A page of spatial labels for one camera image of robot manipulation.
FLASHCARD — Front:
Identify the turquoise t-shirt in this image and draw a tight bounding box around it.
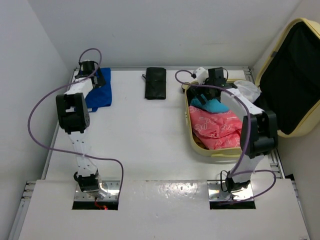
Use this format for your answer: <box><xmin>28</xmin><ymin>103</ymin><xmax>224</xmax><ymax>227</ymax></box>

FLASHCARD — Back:
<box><xmin>190</xmin><ymin>98</ymin><xmax>229</xmax><ymax>114</ymax></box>

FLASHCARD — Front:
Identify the blue towel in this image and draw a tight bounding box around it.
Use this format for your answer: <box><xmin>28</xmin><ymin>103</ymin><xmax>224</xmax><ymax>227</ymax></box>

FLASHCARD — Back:
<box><xmin>85</xmin><ymin>67</ymin><xmax>112</xmax><ymax>112</ymax></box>

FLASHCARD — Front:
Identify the pink patterned garment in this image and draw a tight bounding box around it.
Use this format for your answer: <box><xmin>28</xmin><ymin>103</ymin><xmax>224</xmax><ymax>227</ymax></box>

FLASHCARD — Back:
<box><xmin>188</xmin><ymin>106</ymin><xmax>242</xmax><ymax>150</ymax></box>

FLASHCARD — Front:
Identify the brown garment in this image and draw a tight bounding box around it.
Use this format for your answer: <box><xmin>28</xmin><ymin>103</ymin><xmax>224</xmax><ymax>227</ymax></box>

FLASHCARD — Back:
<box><xmin>192</xmin><ymin>132</ymin><xmax>208</xmax><ymax>150</ymax></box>

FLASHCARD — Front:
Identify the white plastic bag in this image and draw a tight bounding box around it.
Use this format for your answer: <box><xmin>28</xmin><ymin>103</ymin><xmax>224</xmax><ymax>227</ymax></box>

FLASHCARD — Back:
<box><xmin>234</xmin><ymin>80</ymin><xmax>262</xmax><ymax>103</ymax></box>

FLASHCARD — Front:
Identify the black pouch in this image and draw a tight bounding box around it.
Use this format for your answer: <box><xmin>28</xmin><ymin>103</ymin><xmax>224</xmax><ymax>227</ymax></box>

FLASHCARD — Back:
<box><xmin>142</xmin><ymin>67</ymin><xmax>167</xmax><ymax>100</ymax></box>

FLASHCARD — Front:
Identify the pale yellow suitcase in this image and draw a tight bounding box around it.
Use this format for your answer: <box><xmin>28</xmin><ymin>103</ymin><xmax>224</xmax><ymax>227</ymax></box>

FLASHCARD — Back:
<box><xmin>184</xmin><ymin>18</ymin><xmax>320</xmax><ymax>158</ymax></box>

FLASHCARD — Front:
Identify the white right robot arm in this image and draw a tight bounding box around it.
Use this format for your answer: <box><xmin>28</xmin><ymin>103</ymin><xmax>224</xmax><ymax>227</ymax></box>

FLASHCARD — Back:
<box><xmin>185</xmin><ymin>67</ymin><xmax>278</xmax><ymax>193</ymax></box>

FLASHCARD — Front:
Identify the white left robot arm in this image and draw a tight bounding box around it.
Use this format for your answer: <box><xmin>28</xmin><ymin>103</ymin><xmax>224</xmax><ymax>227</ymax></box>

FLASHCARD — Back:
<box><xmin>55</xmin><ymin>60</ymin><xmax>108</xmax><ymax>199</ymax></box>

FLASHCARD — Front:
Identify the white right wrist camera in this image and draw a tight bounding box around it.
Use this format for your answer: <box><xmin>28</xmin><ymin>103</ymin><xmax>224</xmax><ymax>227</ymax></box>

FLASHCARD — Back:
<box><xmin>193</xmin><ymin>67</ymin><xmax>209</xmax><ymax>85</ymax></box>

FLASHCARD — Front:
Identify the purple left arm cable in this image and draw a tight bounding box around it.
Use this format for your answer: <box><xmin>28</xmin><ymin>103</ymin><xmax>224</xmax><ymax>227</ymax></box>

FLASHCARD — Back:
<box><xmin>27</xmin><ymin>47</ymin><xmax>125</xmax><ymax>198</ymax></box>

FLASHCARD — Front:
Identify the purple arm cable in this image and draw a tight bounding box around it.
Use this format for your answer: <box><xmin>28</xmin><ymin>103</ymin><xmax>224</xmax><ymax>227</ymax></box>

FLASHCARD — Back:
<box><xmin>174</xmin><ymin>69</ymin><xmax>277</xmax><ymax>201</ymax></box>
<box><xmin>27</xmin><ymin>47</ymin><xmax>125</xmax><ymax>198</ymax></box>

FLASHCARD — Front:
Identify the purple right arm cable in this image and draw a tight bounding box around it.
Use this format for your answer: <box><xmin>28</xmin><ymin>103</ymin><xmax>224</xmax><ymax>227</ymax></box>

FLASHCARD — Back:
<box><xmin>174</xmin><ymin>69</ymin><xmax>277</xmax><ymax>201</ymax></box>

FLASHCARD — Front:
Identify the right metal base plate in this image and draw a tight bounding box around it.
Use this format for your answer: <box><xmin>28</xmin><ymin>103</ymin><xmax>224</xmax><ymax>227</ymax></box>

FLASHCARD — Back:
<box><xmin>207</xmin><ymin>180</ymin><xmax>254</xmax><ymax>203</ymax></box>

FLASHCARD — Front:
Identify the metal base plate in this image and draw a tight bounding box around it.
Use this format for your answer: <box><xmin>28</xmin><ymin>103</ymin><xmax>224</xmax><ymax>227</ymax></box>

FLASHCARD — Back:
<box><xmin>73</xmin><ymin>179</ymin><xmax>120</xmax><ymax>202</ymax></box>
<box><xmin>207</xmin><ymin>180</ymin><xmax>254</xmax><ymax>203</ymax></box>

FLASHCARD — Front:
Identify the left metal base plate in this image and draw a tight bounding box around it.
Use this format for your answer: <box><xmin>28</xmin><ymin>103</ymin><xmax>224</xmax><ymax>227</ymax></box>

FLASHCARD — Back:
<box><xmin>73</xmin><ymin>179</ymin><xmax>120</xmax><ymax>202</ymax></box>

